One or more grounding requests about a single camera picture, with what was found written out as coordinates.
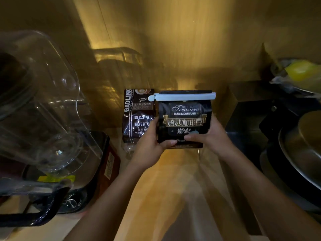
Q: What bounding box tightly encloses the person's left hand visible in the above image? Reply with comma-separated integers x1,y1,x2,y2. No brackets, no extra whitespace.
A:
130,117,178,171

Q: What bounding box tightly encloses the dark blender base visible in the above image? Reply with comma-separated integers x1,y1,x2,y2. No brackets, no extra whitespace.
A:
0,130,121,224

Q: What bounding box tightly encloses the black blender jar handle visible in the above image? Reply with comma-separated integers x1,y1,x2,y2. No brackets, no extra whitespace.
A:
0,186,72,228

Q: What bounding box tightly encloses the person's right forearm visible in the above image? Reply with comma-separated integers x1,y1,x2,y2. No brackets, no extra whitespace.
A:
219,147,321,241

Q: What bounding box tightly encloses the person's right hand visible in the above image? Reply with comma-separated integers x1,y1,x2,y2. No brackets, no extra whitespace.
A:
184,115,236,160

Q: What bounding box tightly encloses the person's left forearm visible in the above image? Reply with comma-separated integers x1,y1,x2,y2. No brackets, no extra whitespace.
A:
63,160,142,241

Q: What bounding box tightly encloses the black coffee bean bag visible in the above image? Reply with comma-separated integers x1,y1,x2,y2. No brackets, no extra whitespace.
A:
157,92,213,150

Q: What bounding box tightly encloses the white bag sealing clip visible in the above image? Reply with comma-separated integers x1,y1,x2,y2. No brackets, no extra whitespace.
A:
148,92,217,102

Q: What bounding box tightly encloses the brown coffee bag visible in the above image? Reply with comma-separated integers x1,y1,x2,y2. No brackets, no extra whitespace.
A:
122,88,159,151

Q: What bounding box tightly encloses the yellow item in plastic bag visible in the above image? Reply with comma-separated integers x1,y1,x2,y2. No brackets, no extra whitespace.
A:
269,57,321,95

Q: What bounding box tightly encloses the clear glass container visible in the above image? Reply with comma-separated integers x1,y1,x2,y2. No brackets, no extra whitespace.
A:
93,47,144,71

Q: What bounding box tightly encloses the black box appliance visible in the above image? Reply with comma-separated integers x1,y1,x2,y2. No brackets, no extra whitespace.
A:
225,81,321,151

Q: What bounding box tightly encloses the clear blender jar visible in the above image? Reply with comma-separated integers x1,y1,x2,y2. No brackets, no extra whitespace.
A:
0,30,104,196

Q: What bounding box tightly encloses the steel pot lid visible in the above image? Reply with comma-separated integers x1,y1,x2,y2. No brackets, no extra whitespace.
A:
278,110,321,191

